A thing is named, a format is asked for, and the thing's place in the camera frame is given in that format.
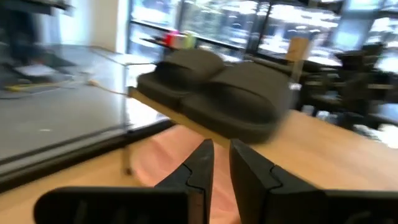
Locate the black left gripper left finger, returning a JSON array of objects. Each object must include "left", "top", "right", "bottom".
[{"left": 33, "top": 139, "right": 215, "bottom": 224}]

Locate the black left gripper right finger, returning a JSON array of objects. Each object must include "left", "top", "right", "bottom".
[{"left": 229, "top": 139, "right": 398, "bottom": 224}]

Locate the black rubber slide sandal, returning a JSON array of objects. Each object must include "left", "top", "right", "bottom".
[
  {"left": 136, "top": 48, "right": 227, "bottom": 110},
  {"left": 180, "top": 61, "right": 293, "bottom": 145}
]

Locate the brown cardboard box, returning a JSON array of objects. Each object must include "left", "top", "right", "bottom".
[{"left": 285, "top": 37, "right": 312, "bottom": 62}]

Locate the white box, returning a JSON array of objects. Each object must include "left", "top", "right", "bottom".
[{"left": 174, "top": 32, "right": 187, "bottom": 49}]

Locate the black side table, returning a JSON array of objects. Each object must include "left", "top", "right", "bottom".
[{"left": 140, "top": 36, "right": 243, "bottom": 63}]

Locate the green cup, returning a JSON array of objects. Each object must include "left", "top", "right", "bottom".
[{"left": 185, "top": 30, "right": 197, "bottom": 50}]

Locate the red cup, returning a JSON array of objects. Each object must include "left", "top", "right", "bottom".
[{"left": 164, "top": 30, "right": 177, "bottom": 48}]

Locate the wooden shelf with black frame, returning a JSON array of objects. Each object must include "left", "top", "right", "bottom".
[{"left": 123, "top": 60, "right": 398, "bottom": 192}]

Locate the yellow floor cable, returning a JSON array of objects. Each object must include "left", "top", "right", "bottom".
[{"left": 3, "top": 79, "right": 128, "bottom": 97}]

